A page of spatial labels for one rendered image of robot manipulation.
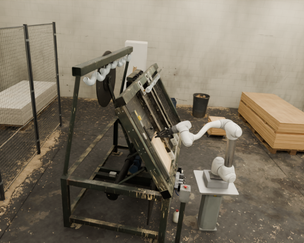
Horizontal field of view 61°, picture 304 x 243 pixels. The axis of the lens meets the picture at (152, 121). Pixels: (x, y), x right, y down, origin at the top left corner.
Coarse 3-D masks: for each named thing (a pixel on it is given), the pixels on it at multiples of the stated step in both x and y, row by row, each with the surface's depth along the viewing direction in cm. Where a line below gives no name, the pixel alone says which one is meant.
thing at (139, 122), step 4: (132, 112) 295; (136, 116) 296; (136, 120) 298; (140, 120) 301; (140, 124) 299; (140, 128) 301; (144, 132) 302; (148, 140) 305; (152, 144) 308; (156, 152) 310; (156, 156) 311; (160, 160) 312; (160, 164) 314; (164, 164) 318; (164, 168) 315; (164, 172) 317; (168, 176) 318
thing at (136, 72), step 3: (138, 69) 472; (132, 72) 445; (135, 72) 446; (138, 72) 450; (141, 72) 455; (129, 75) 422; (132, 75) 424; (135, 75) 427; (138, 75) 436; (126, 78) 412; (129, 78) 411; (132, 78) 411; (135, 78) 423; (129, 81) 416; (132, 81) 418; (126, 84) 418; (129, 84) 438; (126, 87) 421
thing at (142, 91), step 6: (138, 84) 324; (144, 90) 330; (138, 96) 332; (144, 102) 333; (144, 108) 336; (150, 108) 340; (150, 114) 338; (150, 120) 341; (156, 126) 343; (162, 132) 350; (162, 138) 348; (168, 144) 356; (168, 150) 353; (174, 156) 359
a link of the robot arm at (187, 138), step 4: (208, 124) 295; (212, 124) 297; (216, 124) 298; (220, 124) 299; (204, 128) 291; (208, 128) 295; (184, 132) 280; (188, 132) 281; (200, 132) 288; (204, 132) 290; (180, 136) 283; (184, 136) 277; (188, 136) 277; (192, 136) 279; (196, 136) 283; (200, 136) 286; (184, 140) 276; (188, 140) 275; (192, 140) 278; (184, 144) 278; (188, 144) 275
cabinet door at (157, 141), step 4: (152, 140) 319; (156, 140) 333; (160, 140) 346; (156, 144) 328; (160, 144) 341; (156, 148) 322; (160, 148) 335; (164, 148) 348; (160, 152) 329; (164, 152) 343; (160, 156) 324; (164, 156) 337; (168, 156) 353; (164, 160) 332; (168, 160) 348; (168, 164) 340; (168, 168) 334; (168, 172) 329
